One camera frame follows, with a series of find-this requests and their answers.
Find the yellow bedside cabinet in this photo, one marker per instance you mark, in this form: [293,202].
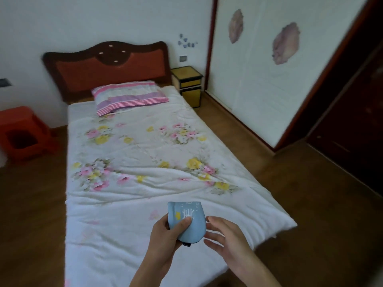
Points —
[188,83]

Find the pink striped pillow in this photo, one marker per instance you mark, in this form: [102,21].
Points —
[128,97]

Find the dark brown wooden door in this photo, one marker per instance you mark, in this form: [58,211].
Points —
[353,125]

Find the white sliding-door wardrobe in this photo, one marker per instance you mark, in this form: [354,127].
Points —
[263,95]

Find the person's left forearm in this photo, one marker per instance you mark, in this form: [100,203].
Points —
[149,274]

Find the person's right hand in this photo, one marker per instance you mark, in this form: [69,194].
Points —
[236,245]

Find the person's right forearm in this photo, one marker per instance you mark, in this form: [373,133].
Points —
[258,274]

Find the white wall socket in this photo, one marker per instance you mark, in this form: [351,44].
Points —
[183,58]

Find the light blue printed packet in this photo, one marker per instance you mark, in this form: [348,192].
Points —
[191,219]

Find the person's left hand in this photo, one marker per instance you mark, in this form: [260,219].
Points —
[161,239]

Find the dark wooden padded headboard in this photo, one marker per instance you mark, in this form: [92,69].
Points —
[98,68]

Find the person's left thumb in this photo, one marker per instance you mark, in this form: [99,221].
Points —
[183,225]

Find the red plastic stool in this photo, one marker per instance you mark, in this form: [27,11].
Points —
[24,134]

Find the person's right fingers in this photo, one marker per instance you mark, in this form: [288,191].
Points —
[217,237]

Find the white floral quilt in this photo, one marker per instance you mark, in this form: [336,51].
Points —
[143,164]

